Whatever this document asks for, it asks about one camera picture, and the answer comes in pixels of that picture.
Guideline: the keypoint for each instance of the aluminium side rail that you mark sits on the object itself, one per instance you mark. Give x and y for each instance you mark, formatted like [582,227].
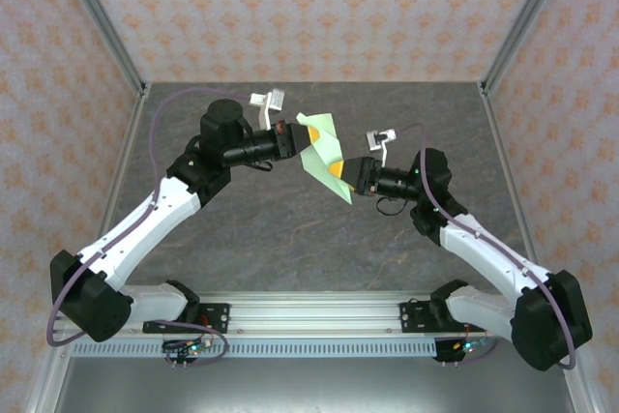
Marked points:
[510,181]
[116,190]

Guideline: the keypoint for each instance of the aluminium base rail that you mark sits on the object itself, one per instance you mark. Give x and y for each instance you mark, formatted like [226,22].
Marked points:
[314,311]

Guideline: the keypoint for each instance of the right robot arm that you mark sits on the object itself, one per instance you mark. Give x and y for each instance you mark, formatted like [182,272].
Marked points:
[488,258]

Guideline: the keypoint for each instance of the light green paper sheet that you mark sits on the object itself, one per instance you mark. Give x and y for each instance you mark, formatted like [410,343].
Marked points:
[324,161]

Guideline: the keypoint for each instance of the grey metal sheet panel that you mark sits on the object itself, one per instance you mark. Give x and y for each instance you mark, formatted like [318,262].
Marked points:
[314,386]

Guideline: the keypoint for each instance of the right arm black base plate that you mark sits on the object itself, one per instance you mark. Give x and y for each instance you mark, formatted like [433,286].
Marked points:
[411,318]

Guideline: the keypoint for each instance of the aluminium frame post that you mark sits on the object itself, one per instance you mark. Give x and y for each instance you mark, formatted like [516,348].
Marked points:
[104,26]
[522,26]

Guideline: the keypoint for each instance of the small circuit board with LEDs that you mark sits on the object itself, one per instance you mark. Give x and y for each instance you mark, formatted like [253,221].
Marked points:
[186,346]
[466,346]

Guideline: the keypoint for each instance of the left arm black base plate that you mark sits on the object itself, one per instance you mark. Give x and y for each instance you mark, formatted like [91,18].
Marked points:
[215,318]

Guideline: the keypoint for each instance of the aluminium frame leg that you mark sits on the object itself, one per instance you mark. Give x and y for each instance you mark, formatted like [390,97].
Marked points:
[48,374]
[582,384]

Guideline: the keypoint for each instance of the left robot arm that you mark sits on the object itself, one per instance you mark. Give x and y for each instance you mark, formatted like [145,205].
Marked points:
[140,234]

